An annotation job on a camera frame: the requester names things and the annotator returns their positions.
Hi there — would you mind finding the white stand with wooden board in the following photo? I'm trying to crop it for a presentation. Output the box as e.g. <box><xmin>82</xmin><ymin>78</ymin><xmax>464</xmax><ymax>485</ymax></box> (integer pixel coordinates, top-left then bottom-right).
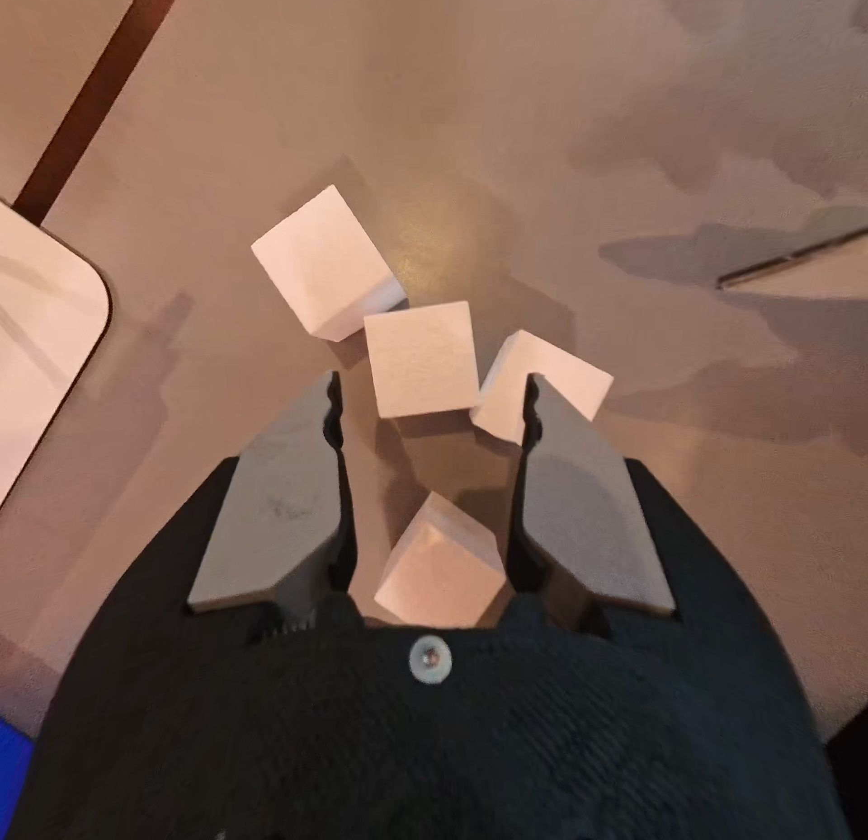
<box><xmin>0</xmin><ymin>199</ymin><xmax>112</xmax><ymax>509</ymax></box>

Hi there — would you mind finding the blue plastic bin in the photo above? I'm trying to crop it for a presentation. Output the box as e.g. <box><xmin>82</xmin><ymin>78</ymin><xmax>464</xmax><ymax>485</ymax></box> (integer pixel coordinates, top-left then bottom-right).
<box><xmin>0</xmin><ymin>717</ymin><xmax>36</xmax><ymax>810</ymax></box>

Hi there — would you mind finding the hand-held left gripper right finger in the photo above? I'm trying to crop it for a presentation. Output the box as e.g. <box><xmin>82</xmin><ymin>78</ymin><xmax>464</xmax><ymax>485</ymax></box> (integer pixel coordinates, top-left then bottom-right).
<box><xmin>506</xmin><ymin>372</ymin><xmax>678</xmax><ymax>629</ymax></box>

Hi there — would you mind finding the grey flat tray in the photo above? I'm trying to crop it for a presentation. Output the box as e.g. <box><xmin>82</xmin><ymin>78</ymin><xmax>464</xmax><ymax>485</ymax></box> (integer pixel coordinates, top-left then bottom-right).
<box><xmin>716</xmin><ymin>226</ymin><xmax>868</xmax><ymax>292</ymax></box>

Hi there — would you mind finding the white hard foam cube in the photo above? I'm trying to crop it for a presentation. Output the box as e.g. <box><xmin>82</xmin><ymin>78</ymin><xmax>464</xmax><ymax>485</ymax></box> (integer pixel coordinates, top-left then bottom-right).
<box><xmin>250</xmin><ymin>184</ymin><xmax>410</xmax><ymax>343</ymax></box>
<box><xmin>469</xmin><ymin>329</ymin><xmax>615</xmax><ymax>446</ymax></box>
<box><xmin>363</xmin><ymin>300</ymin><xmax>481</xmax><ymax>419</ymax></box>
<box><xmin>373</xmin><ymin>491</ymin><xmax>509</xmax><ymax>629</ymax></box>

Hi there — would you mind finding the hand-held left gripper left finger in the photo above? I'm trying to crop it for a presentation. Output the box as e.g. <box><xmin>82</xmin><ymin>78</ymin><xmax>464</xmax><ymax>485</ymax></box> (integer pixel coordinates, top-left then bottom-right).
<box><xmin>186</xmin><ymin>370</ymin><xmax>358</xmax><ymax>615</ymax></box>

